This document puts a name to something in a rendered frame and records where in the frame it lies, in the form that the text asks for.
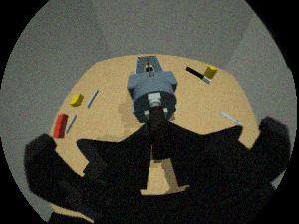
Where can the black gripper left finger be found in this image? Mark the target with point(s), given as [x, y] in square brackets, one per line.
[132, 153]

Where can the red rectangular block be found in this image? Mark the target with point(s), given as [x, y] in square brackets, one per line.
[59, 129]

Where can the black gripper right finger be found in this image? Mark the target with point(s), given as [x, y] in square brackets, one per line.
[188, 149]

